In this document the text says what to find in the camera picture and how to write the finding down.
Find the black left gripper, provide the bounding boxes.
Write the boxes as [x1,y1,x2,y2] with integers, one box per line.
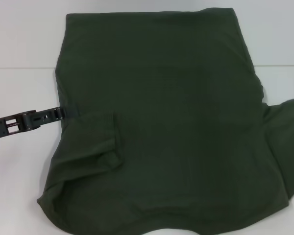
[0,107,78,142]

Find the dark green t-shirt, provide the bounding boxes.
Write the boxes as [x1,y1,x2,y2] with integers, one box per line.
[36,7,294,235]

